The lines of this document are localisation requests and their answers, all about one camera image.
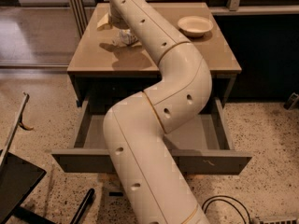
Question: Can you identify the blue labelled plastic bottle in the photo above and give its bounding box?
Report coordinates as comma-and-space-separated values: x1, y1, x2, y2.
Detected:
112, 29, 138, 46

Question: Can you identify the white floor vent grille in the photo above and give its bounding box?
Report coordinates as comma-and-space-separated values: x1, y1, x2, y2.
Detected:
251, 216, 299, 224

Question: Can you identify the grey drawer cabinet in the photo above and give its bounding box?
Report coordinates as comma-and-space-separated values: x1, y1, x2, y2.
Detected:
67, 3, 241, 103

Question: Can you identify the white shallow bowl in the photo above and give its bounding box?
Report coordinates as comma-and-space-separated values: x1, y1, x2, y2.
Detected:
178, 16, 213, 37

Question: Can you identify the black cable loop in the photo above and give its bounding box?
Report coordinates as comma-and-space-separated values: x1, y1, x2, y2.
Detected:
201, 195, 252, 224

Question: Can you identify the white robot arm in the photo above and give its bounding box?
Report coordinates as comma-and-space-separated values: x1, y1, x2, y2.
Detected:
103, 0, 212, 224

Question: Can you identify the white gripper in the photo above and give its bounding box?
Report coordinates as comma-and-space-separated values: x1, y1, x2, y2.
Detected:
97, 2, 129, 31

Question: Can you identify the open grey top drawer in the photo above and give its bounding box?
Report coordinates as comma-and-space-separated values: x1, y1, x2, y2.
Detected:
52, 94, 252, 175

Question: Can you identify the black chair base leg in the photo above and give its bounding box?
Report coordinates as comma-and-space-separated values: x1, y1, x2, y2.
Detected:
70, 189, 95, 224

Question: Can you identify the black panel with metal frame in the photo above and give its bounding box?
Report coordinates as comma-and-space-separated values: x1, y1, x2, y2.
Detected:
0, 93, 46, 224

